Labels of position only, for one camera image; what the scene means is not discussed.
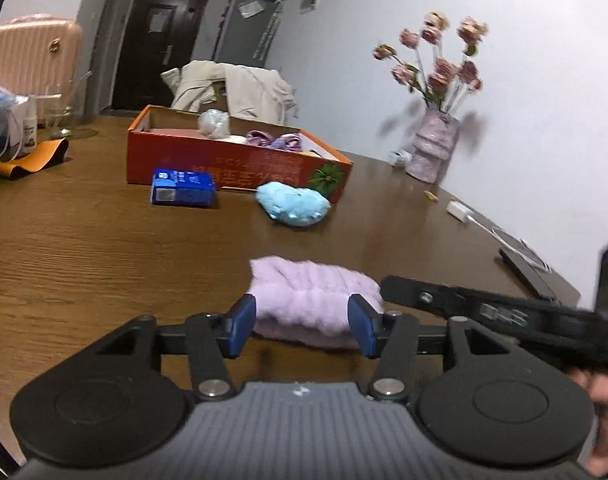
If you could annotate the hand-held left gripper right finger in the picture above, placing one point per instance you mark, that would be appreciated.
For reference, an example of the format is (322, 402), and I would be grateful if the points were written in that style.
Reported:
(362, 325)

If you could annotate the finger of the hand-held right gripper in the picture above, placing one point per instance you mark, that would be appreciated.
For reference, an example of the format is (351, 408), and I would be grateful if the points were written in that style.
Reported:
(464, 300)

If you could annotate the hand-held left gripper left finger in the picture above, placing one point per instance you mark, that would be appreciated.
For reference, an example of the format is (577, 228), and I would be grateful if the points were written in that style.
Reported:
(241, 325)

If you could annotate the lilac fluffy towel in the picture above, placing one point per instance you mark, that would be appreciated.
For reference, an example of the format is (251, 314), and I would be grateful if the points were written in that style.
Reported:
(309, 295)

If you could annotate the light blue plush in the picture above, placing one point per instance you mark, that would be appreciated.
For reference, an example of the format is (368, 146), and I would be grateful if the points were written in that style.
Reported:
(294, 205)

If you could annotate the red cardboard box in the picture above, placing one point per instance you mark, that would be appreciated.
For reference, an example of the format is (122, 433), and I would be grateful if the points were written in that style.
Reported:
(233, 167)

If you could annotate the white charger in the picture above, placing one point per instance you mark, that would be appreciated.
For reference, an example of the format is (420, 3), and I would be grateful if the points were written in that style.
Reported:
(459, 211)

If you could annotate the small yellow candy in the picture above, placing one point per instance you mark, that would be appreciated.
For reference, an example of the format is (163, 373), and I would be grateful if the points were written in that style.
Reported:
(431, 196)

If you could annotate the blue tissue packet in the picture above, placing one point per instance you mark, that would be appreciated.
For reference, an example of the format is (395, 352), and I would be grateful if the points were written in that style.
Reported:
(183, 187)

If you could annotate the small white jar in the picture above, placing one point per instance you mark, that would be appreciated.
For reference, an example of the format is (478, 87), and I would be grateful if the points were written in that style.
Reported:
(400, 158)

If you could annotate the pink textured vase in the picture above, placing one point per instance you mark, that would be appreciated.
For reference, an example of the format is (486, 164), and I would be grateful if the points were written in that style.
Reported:
(433, 147)

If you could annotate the crumpled clear bag in box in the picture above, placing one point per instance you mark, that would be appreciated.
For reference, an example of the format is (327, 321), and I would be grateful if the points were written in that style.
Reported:
(213, 124)

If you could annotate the wooden chair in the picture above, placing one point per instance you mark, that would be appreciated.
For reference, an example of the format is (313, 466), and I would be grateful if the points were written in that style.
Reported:
(221, 97)

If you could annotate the pink artificial flowers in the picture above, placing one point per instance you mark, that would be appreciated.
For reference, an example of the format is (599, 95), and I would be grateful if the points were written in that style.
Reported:
(439, 70)

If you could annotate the beige coat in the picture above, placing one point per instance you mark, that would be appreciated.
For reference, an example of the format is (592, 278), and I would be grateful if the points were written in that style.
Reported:
(254, 90)

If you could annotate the glass cup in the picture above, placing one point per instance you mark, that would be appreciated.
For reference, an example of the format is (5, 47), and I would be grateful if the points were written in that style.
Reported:
(66, 120)

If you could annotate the dark brown door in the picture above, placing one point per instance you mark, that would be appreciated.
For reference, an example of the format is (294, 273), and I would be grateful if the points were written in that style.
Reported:
(148, 70)

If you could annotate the white plastic bottle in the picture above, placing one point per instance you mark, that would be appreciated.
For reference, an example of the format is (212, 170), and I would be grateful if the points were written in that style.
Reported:
(29, 135)

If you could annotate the grey fridge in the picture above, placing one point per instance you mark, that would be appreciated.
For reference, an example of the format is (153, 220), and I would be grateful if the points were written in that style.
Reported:
(244, 40)

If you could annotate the paper sheet on door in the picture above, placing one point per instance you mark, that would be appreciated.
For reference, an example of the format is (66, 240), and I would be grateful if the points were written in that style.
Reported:
(157, 22)

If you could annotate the clear sleeve on fridge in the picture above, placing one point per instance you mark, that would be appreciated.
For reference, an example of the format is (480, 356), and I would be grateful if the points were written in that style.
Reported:
(251, 8)

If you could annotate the clear plastic bag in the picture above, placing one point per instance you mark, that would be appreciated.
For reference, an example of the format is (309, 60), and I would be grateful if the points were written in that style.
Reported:
(1, 110)

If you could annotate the pink suitcase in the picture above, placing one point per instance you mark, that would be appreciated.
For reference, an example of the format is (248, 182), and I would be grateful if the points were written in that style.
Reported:
(28, 60)

